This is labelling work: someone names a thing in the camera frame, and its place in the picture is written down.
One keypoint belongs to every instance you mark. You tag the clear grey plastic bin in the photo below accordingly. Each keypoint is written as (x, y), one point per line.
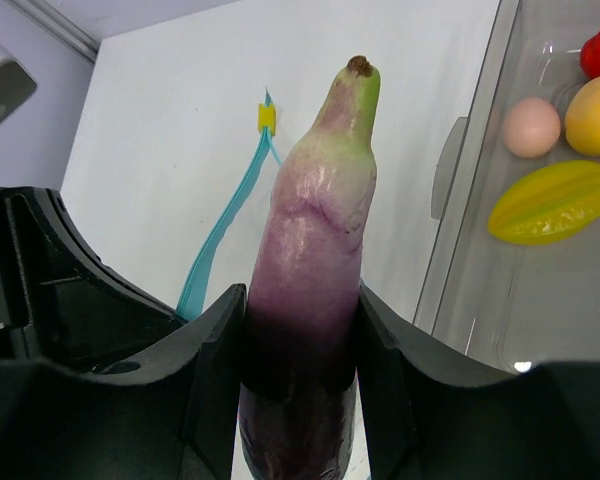
(505, 305)

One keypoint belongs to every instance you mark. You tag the pink toy peach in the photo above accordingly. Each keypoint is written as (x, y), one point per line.
(531, 128)

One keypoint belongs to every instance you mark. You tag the left aluminium frame post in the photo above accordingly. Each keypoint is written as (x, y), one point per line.
(46, 16)

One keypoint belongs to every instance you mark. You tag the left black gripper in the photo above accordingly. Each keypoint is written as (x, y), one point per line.
(79, 312)

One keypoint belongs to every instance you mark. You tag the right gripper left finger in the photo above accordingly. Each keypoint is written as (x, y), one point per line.
(167, 412)

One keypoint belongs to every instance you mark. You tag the orange toy fruit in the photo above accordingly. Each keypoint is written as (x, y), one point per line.
(582, 120)

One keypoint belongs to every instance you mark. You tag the purple toy eggplant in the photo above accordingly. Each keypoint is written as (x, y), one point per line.
(298, 390)

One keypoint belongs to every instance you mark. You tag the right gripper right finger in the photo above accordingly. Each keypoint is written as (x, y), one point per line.
(431, 412)

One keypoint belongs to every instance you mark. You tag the clear zip top bag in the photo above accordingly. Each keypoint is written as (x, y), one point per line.
(193, 294)

